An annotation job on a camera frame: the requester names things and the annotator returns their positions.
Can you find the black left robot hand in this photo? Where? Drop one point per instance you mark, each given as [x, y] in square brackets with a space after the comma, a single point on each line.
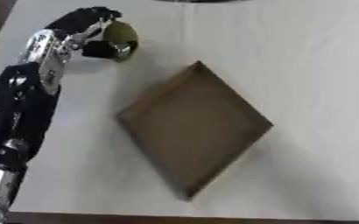
[80, 19]

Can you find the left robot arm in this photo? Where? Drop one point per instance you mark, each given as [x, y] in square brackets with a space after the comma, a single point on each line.
[19, 110]

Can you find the olive green round object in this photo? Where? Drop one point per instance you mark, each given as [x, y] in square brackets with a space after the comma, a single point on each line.
[120, 33]

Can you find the brown cardboard box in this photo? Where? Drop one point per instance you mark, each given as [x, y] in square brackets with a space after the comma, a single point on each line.
[195, 128]

